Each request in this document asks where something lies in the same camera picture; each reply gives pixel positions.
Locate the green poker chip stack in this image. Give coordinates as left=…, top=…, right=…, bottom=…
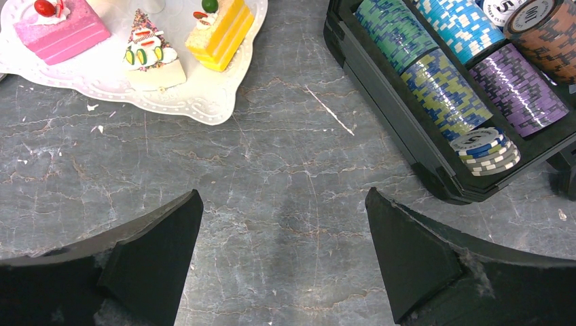
left=355, top=0, right=439, bottom=75

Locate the light blue chip stack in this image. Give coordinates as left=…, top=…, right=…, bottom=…
left=413, top=0, right=505, bottom=65

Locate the brown poker chip stack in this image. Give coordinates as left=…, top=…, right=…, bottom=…
left=503, top=0, right=575, bottom=85

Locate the black poker chip case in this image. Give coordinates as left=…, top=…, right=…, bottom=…
left=323, top=1, right=575, bottom=205

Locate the yellow rectangular cake slice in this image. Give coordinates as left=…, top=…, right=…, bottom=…
left=185, top=0, right=254, bottom=72

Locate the pink layered cake slice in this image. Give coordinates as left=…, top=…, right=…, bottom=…
left=13, top=0, right=111, bottom=65

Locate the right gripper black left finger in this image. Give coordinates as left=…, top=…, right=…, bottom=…
left=1, top=190, right=204, bottom=325

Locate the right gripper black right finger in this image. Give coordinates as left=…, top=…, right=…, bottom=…
left=365, top=188, right=575, bottom=325

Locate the purple poker chip stack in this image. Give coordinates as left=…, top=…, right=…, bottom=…
left=469, top=43, right=569, bottom=137

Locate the white sprinkle cake slice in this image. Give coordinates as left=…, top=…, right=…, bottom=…
left=123, top=9, right=187, bottom=92

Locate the yellow-green blue chip stack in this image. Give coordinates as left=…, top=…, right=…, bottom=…
left=400, top=48, right=492, bottom=141

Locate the small grey-blue chip stack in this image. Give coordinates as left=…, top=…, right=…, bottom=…
left=450, top=127, right=521, bottom=177

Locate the white three-tier cake stand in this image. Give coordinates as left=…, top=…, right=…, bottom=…
left=1, top=1, right=268, bottom=126

